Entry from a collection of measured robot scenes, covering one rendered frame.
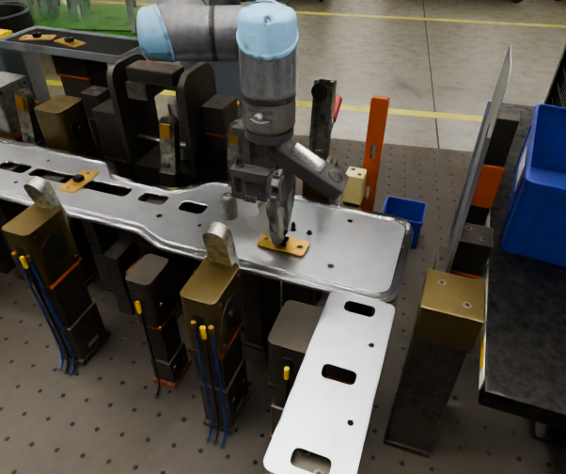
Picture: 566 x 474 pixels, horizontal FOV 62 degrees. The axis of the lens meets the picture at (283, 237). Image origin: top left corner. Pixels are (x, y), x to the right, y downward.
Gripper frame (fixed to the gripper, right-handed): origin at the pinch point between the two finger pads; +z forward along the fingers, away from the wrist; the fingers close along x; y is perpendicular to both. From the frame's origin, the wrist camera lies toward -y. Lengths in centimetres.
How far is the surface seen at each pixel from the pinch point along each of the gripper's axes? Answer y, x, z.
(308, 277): -6.5, 5.7, 2.2
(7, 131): 76, -16, 1
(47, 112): 62, -16, -6
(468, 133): -40, -274, 103
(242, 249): 6.2, 3.3, 2.0
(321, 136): -0.3, -19.6, -9.2
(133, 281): 19.7, 15.5, 2.9
